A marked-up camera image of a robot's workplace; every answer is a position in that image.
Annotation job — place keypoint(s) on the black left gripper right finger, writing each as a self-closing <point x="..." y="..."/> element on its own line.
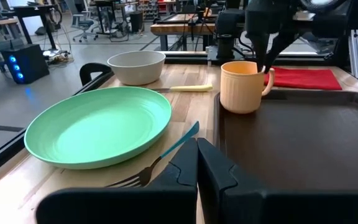
<point x="259" y="208"/>

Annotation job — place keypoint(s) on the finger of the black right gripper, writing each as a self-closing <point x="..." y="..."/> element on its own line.
<point x="260" y="53"/>
<point x="278" y="53"/>

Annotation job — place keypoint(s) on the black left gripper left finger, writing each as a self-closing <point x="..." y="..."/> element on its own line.
<point x="166" y="202"/>

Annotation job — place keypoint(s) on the red cloth napkin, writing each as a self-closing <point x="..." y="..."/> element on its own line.
<point x="306" y="79"/>

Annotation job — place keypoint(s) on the orange ribbed mug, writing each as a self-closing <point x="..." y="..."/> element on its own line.
<point x="239" y="90"/>

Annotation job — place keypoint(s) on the green plastic plate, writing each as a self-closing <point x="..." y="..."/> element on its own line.
<point x="98" y="127"/>

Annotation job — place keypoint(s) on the beige plastic bowl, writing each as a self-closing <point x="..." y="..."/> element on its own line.
<point x="137" y="70"/>

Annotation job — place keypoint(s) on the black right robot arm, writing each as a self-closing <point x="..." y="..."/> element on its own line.
<point x="322" y="21"/>

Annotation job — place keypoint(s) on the dark brown serving tray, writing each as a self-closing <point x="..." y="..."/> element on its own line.
<point x="306" y="140"/>

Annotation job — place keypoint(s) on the wooden workbench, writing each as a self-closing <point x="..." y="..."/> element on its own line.
<point x="179" y="29"/>

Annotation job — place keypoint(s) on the black waste bin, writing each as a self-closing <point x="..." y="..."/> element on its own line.
<point x="136" y="21"/>

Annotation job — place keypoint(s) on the grey office chair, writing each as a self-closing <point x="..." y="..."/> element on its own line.
<point x="84" y="25"/>

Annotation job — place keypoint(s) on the black computer tower blue lights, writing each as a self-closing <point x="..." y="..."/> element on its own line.
<point x="26" y="63"/>

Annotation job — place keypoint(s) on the black standing desk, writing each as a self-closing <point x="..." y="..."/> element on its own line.
<point x="33" y="12"/>

